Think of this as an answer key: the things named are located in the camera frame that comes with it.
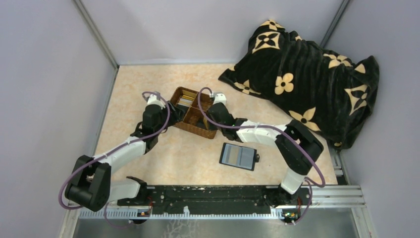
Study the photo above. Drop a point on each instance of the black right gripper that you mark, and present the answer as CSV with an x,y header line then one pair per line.
x,y
210,116

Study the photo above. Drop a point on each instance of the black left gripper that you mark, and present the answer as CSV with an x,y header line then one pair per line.
x,y
172,112

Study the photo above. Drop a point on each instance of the gold credit card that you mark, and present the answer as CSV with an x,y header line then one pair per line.
x,y
206,124

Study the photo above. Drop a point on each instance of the brown wicker divided basket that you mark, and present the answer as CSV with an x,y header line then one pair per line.
x,y
191,117

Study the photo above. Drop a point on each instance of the black leather card holder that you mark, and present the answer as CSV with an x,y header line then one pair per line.
x,y
239,156

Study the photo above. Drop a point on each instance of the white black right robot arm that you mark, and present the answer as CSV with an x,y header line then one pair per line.
x,y
299,148

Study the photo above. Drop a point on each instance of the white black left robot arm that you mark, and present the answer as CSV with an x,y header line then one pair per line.
x,y
90,184

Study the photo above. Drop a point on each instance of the silver card in basket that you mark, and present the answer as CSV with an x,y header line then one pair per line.
x,y
185,102

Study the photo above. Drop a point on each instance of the gold card in basket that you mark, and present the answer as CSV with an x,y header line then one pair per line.
x,y
188,96

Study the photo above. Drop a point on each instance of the black floral patterned blanket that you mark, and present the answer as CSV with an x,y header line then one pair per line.
x,y
322,89

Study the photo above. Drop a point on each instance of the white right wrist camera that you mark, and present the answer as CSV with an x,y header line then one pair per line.
x,y
219,98

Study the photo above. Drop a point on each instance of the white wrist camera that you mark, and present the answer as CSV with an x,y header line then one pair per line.
x,y
219,98
154,99

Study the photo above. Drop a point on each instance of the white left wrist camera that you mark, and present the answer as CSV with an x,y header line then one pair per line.
x,y
154,99

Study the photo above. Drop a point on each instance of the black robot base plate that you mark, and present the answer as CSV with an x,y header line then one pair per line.
x,y
215,200

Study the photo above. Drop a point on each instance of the aluminium frame rail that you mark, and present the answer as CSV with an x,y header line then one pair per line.
x,y
330,196

